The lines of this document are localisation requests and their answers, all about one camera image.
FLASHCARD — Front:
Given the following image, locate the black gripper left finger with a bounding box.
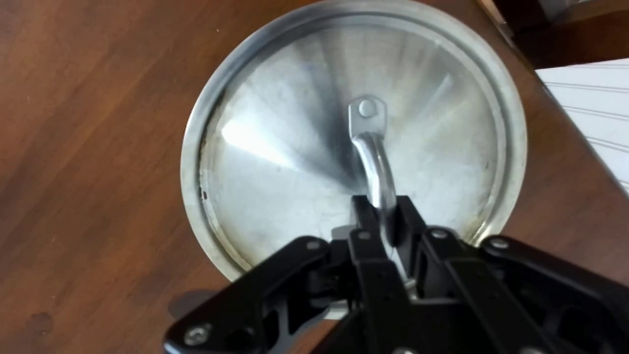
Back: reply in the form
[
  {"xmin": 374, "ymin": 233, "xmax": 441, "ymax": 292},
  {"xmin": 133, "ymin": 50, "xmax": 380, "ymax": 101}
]
[{"xmin": 162, "ymin": 193, "xmax": 424, "ymax": 354}]

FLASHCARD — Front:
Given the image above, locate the silver pot lid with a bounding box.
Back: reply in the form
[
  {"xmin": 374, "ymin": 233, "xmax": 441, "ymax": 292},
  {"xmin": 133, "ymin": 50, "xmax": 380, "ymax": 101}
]
[{"xmin": 180, "ymin": 0, "xmax": 532, "ymax": 286}]

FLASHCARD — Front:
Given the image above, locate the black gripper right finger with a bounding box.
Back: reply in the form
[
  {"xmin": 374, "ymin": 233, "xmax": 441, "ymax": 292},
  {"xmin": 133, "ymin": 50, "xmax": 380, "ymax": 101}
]
[{"xmin": 394, "ymin": 195, "xmax": 629, "ymax": 354}]

